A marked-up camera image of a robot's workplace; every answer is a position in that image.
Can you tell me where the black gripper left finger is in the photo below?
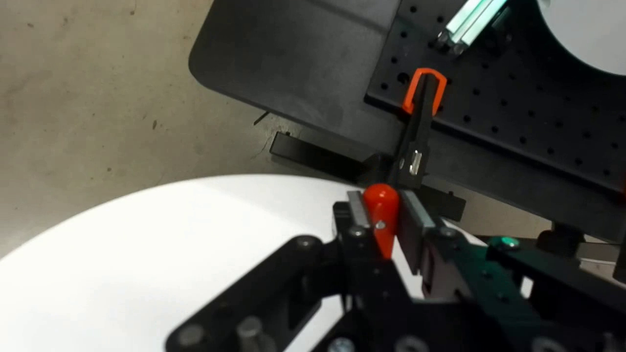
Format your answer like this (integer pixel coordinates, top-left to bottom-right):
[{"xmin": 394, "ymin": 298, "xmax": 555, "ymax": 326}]
[{"xmin": 333, "ymin": 189, "xmax": 410, "ymax": 308}]

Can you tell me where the black clamp with orange handle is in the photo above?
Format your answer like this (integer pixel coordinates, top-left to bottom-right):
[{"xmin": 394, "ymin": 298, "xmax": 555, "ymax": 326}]
[{"xmin": 390, "ymin": 66, "xmax": 451, "ymax": 191}]

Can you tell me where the aluminium extrusion bar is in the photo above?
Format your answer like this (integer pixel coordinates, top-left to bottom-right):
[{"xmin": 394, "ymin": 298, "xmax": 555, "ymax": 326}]
[{"xmin": 431, "ymin": 0, "xmax": 513, "ymax": 54}]

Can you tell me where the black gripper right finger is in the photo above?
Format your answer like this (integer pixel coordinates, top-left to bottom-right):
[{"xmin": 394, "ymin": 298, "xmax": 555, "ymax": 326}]
[{"xmin": 398, "ymin": 189, "xmax": 517, "ymax": 308}]

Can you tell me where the small red-handled metal spoon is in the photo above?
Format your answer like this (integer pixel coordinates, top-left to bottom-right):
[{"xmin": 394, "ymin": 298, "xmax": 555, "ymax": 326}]
[{"xmin": 363, "ymin": 181, "xmax": 402, "ymax": 261}]

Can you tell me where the black cart platform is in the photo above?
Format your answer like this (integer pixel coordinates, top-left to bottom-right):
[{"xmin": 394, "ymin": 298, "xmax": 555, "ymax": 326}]
[{"xmin": 189, "ymin": 0, "xmax": 626, "ymax": 242}]

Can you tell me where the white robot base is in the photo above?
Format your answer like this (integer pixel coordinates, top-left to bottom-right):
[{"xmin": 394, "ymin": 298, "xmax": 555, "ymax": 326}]
[{"xmin": 535, "ymin": 0, "xmax": 626, "ymax": 78}]

